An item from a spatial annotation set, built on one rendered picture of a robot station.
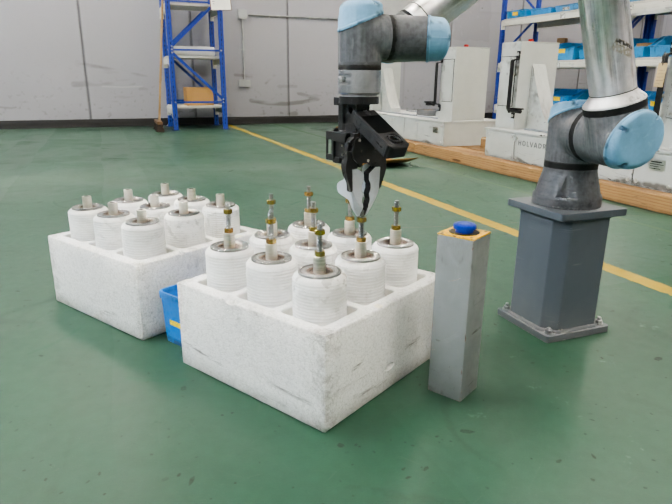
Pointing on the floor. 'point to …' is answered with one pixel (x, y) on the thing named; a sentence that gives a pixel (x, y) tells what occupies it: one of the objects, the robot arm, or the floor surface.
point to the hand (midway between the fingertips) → (363, 209)
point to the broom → (160, 79)
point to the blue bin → (171, 313)
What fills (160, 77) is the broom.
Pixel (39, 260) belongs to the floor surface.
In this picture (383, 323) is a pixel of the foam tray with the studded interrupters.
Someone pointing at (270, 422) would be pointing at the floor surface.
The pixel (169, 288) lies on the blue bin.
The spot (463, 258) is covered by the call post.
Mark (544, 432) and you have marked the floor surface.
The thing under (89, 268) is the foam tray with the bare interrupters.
